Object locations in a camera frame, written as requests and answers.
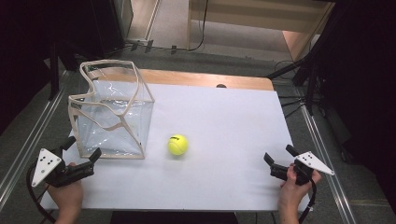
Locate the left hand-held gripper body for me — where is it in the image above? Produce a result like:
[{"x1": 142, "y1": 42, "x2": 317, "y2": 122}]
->
[{"x1": 31, "y1": 147, "x2": 95, "y2": 189}]

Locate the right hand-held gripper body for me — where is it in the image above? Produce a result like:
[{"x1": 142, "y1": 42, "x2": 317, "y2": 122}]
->
[{"x1": 269, "y1": 150, "x2": 336, "y2": 187}]

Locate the clear plastic bag beige trim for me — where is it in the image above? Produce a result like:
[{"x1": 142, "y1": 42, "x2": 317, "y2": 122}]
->
[{"x1": 67, "y1": 59, "x2": 156, "y2": 160}]

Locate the yellow tennis ball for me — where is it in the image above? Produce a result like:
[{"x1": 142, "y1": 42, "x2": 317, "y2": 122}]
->
[{"x1": 167, "y1": 133, "x2": 190, "y2": 157}]

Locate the person's left hand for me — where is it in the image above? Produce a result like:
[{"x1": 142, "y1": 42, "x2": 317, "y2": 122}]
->
[{"x1": 46, "y1": 161, "x2": 84, "y2": 218}]

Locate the person's right hand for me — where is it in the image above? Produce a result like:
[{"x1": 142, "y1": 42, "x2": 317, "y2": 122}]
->
[{"x1": 277, "y1": 163, "x2": 322, "y2": 214}]

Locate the white table sheet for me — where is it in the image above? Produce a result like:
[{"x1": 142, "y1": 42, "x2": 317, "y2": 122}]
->
[{"x1": 40, "y1": 81, "x2": 311, "y2": 213}]

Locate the black metal stand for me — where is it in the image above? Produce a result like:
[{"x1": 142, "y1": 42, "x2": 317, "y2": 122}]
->
[{"x1": 265, "y1": 0, "x2": 344, "y2": 116}]

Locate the black curtain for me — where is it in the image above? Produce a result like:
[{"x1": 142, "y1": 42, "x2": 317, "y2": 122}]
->
[
  {"x1": 311, "y1": 0, "x2": 396, "y2": 203},
  {"x1": 0, "y1": 0, "x2": 125, "y2": 134}
]

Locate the light wooden shelf unit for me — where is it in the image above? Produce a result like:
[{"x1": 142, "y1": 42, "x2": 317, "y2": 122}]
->
[{"x1": 186, "y1": 0, "x2": 336, "y2": 62}]

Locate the grey cabinet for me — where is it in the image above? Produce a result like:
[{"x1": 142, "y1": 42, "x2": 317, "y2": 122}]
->
[{"x1": 113, "y1": 0, "x2": 134, "y2": 40}]

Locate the aluminium floor rail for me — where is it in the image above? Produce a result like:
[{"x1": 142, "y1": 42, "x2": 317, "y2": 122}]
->
[
  {"x1": 0, "y1": 71, "x2": 71, "y2": 213},
  {"x1": 298, "y1": 104, "x2": 358, "y2": 224}
]

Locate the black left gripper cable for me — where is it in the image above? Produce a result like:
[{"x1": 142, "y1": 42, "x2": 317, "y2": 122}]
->
[{"x1": 25, "y1": 161, "x2": 57, "y2": 224}]

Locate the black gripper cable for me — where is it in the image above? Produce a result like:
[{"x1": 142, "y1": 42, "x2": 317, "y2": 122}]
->
[
  {"x1": 297, "y1": 179, "x2": 318, "y2": 224},
  {"x1": 25, "y1": 161, "x2": 57, "y2": 224}
]

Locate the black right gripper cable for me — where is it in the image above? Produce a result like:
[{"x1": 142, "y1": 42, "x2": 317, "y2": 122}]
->
[{"x1": 297, "y1": 179, "x2": 318, "y2": 224}]

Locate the black floor cable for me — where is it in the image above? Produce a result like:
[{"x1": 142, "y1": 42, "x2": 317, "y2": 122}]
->
[{"x1": 279, "y1": 93, "x2": 309, "y2": 119}]

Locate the black upright post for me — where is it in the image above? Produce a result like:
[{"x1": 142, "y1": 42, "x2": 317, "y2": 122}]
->
[{"x1": 48, "y1": 40, "x2": 62, "y2": 101}]

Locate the thin black hanging cable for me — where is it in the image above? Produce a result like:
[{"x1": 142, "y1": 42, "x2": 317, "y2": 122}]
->
[{"x1": 124, "y1": 0, "x2": 209, "y2": 53}]

